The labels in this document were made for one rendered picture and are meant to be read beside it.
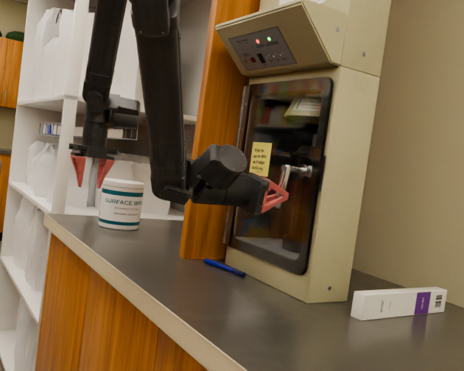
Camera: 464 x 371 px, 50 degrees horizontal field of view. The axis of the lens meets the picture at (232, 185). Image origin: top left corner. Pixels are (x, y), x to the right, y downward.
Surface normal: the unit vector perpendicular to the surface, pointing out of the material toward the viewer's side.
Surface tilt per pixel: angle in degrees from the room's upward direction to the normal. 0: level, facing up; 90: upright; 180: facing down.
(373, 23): 90
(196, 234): 90
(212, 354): 90
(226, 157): 51
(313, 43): 135
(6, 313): 90
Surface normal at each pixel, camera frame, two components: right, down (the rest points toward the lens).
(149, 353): -0.84, -0.08
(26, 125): 0.52, 0.11
